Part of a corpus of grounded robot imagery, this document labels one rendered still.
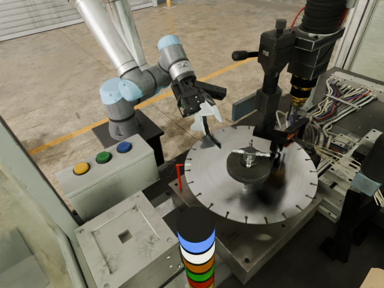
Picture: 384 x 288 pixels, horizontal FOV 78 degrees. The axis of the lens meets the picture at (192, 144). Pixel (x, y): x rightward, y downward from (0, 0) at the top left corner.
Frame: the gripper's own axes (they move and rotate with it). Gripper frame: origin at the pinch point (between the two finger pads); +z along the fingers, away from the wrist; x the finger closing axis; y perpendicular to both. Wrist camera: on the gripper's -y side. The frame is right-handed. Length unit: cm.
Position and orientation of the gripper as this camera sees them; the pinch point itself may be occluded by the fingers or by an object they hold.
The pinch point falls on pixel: (216, 131)
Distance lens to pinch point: 74.4
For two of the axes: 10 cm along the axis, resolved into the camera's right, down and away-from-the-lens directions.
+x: 2.0, -2.9, -9.4
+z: 4.0, 9.0, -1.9
